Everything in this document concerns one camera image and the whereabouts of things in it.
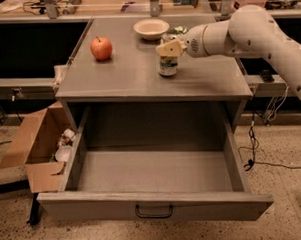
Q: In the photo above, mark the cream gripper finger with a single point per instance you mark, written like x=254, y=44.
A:
x=174, y=48

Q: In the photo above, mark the brown cardboard box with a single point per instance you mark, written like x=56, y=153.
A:
x=34, y=144

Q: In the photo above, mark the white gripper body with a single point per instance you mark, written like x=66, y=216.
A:
x=194, y=42

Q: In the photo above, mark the white ceramic bowl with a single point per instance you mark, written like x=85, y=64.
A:
x=151, y=29

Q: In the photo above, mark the white cups in box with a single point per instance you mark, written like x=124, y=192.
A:
x=64, y=145

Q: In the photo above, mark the black power adapter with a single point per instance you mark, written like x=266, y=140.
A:
x=266, y=76

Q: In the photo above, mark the open grey top drawer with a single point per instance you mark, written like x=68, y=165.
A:
x=155, y=155

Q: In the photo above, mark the black drawer handle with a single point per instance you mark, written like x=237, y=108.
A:
x=154, y=212

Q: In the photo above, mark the grey cabinet counter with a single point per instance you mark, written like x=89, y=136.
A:
x=132, y=73

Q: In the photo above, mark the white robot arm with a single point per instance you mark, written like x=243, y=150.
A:
x=251, y=32

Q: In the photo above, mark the red apple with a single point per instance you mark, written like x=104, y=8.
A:
x=101, y=48

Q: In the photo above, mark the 7up can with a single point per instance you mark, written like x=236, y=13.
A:
x=167, y=65

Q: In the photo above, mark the green can lying down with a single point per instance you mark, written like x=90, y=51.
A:
x=180, y=30

